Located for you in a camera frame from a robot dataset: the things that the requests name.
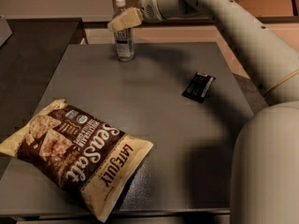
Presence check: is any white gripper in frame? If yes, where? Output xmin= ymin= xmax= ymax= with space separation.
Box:
xmin=107 ymin=0 xmax=164 ymax=32

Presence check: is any clear plastic water bottle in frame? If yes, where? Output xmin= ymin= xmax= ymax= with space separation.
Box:
xmin=113 ymin=0 xmax=135 ymax=62

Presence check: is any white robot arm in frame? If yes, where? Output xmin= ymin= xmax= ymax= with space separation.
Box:
xmin=108 ymin=0 xmax=299 ymax=224

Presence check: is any brown chip bag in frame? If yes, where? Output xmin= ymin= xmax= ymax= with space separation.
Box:
xmin=0 ymin=100 xmax=152 ymax=222

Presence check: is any small black snack packet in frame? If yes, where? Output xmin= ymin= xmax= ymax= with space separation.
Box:
xmin=182 ymin=72 xmax=215 ymax=103

